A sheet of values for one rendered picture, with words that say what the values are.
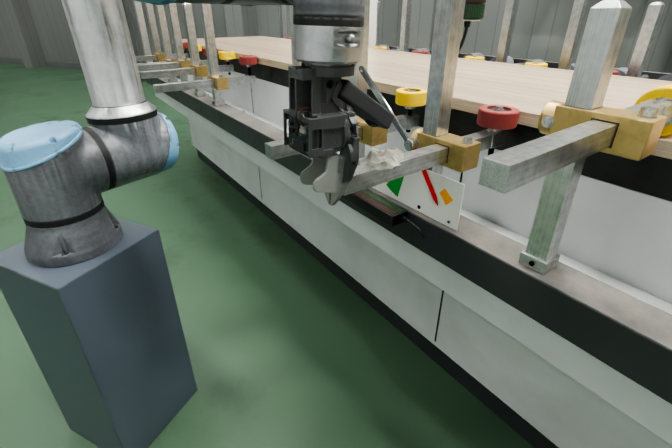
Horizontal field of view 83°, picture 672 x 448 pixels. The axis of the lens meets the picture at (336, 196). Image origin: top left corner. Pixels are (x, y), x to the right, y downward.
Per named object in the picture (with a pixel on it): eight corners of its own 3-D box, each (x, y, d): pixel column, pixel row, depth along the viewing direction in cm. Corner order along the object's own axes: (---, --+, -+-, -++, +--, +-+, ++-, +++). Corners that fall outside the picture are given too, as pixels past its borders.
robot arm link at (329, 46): (336, 25, 54) (381, 27, 47) (335, 61, 56) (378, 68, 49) (280, 23, 49) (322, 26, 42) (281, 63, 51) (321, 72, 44)
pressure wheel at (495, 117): (495, 168, 78) (506, 112, 73) (463, 157, 84) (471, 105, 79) (516, 159, 83) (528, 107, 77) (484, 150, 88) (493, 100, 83)
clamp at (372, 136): (369, 147, 88) (370, 126, 86) (335, 133, 98) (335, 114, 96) (389, 142, 92) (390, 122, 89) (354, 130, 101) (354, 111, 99)
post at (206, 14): (217, 112, 173) (200, -6, 151) (214, 111, 175) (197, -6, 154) (224, 111, 174) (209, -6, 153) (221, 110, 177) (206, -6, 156)
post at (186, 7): (200, 108, 192) (183, 2, 171) (198, 107, 194) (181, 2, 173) (207, 107, 194) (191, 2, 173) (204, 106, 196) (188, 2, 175)
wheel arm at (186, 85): (156, 95, 152) (154, 84, 150) (154, 94, 154) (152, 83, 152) (256, 84, 175) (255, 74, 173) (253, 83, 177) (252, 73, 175)
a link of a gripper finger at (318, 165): (295, 203, 60) (295, 147, 56) (326, 195, 63) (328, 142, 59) (306, 211, 57) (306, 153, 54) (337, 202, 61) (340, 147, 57)
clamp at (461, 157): (460, 173, 70) (465, 147, 67) (407, 153, 79) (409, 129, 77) (479, 166, 73) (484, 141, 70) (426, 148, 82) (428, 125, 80)
